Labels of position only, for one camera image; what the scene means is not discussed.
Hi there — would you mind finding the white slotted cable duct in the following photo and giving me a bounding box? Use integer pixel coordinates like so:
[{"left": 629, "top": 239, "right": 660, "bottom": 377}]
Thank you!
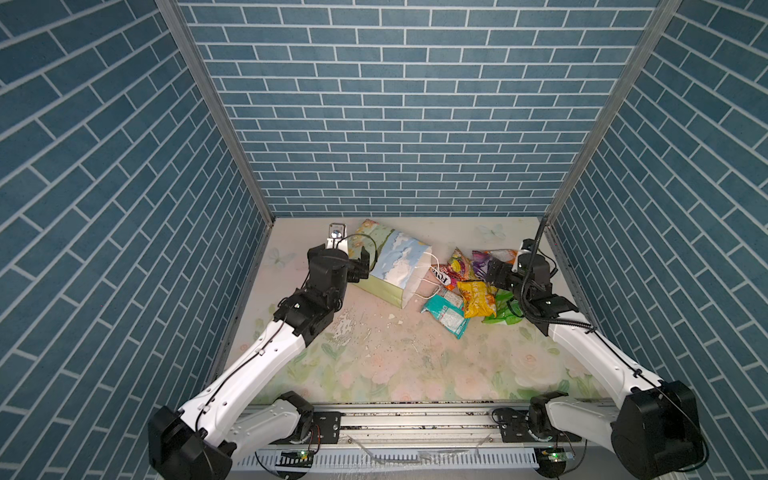
[{"left": 233, "top": 448, "right": 539, "bottom": 474}]

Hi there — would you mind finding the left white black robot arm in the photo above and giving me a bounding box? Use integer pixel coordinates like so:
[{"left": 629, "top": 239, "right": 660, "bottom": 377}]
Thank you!
[{"left": 147, "top": 239, "right": 378, "bottom": 479}]

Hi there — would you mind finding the teal candy bag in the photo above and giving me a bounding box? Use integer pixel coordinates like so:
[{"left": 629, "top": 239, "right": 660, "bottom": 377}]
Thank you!
[{"left": 421, "top": 289, "right": 469, "bottom": 339}]

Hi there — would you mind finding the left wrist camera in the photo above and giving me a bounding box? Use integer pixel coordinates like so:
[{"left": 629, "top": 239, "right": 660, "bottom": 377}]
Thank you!
[{"left": 325, "top": 223, "right": 348, "bottom": 253}]

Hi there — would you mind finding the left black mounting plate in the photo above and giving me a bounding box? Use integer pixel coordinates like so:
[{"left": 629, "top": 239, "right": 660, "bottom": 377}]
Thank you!
[{"left": 298, "top": 410, "right": 342, "bottom": 446}]

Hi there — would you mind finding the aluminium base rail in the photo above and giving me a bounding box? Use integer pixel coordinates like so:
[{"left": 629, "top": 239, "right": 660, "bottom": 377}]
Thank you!
[{"left": 157, "top": 403, "right": 685, "bottom": 480}]

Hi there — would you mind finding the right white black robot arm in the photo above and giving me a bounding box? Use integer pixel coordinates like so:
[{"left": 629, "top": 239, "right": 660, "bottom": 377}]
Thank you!
[{"left": 484, "top": 251, "right": 710, "bottom": 479}]

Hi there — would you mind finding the yellow corn snack packet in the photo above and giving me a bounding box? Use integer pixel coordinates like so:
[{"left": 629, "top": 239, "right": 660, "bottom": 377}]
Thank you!
[{"left": 457, "top": 280, "right": 496, "bottom": 318}]

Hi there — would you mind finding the green snack packet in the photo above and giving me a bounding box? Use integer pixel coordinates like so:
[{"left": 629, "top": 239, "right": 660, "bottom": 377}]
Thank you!
[{"left": 483, "top": 290, "right": 525, "bottom": 325}]

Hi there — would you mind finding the pink yellow Fox's candy bag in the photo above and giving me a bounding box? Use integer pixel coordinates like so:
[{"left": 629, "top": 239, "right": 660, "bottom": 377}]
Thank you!
[{"left": 443, "top": 248, "right": 477, "bottom": 290}]

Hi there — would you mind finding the purple snack packet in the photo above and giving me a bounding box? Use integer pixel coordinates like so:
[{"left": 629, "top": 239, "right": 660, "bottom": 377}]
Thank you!
[{"left": 472, "top": 249, "right": 518, "bottom": 280}]

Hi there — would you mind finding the pastel printed paper bag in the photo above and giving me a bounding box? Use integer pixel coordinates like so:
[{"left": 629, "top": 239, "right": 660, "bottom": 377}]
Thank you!
[{"left": 346, "top": 219, "right": 435, "bottom": 309}]

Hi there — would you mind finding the black mounting plate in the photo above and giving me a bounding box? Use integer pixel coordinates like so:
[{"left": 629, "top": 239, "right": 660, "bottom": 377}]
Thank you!
[
  {"left": 491, "top": 407, "right": 582, "bottom": 444},
  {"left": 298, "top": 410, "right": 342, "bottom": 446}
]

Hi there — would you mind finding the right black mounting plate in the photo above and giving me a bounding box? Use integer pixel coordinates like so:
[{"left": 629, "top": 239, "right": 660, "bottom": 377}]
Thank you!
[{"left": 491, "top": 407, "right": 582, "bottom": 444}]

